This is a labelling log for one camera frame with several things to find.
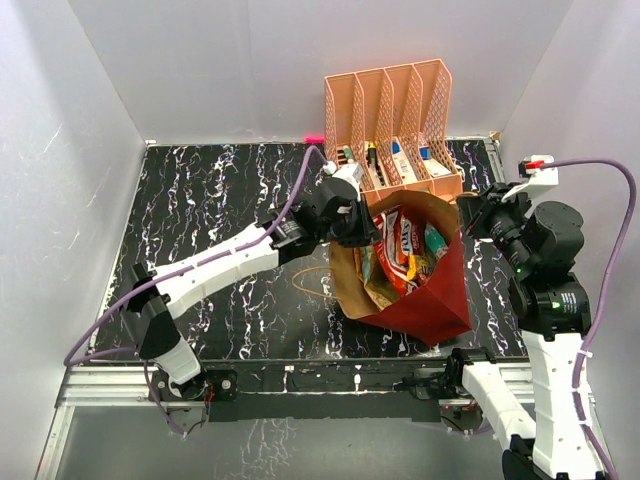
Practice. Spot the Fox's fruits candy bag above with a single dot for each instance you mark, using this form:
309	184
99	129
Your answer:
420	268

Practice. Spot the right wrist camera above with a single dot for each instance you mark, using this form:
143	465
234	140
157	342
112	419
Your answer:
538	175

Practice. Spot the red brown paper bag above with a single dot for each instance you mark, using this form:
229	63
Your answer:
433	313

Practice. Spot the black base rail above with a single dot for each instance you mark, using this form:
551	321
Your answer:
399	388

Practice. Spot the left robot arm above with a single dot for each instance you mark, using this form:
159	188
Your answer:
336	212

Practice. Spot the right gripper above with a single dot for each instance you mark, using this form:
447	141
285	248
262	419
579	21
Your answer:
473	206

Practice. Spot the peach plastic file organizer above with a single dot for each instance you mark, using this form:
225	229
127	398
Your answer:
409	102

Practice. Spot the white blue box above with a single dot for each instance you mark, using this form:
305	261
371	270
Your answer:
402	163

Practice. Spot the red chips bag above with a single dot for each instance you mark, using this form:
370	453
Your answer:
400	238

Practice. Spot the black yellow marker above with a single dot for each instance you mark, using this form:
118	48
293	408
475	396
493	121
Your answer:
371	157

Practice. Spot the gold snack bag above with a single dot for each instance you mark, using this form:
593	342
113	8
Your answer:
373	278

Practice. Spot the teal snack bag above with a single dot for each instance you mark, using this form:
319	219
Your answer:
435	242

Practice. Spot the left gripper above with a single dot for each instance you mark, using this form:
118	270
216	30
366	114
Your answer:
366	232

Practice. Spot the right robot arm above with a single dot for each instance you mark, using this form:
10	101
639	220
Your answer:
540	243

